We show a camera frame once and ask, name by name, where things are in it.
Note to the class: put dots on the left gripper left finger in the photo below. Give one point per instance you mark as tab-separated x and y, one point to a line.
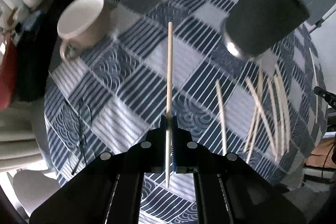
163	128

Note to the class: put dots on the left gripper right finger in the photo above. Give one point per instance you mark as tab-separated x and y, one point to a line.
174	125

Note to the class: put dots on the wooden chopstick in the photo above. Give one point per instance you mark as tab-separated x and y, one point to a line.
315	82
274	113
262	115
284	111
169	103
221	116
251	137

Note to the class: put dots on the wooden chopstick on table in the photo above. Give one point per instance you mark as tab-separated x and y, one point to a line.
221	116
251	137
284	111
274	113
262	115

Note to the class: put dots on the blue patterned tablecloth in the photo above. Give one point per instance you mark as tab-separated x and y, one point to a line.
123	81

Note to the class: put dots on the beige ceramic mug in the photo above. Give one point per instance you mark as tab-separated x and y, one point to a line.
82	25

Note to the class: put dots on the black metal utensil cup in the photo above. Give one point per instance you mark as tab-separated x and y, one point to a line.
254	26

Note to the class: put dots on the red object at left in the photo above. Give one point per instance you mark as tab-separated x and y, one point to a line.
8	72

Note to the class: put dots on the black wire eyeglasses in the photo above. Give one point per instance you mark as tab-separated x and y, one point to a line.
82	153

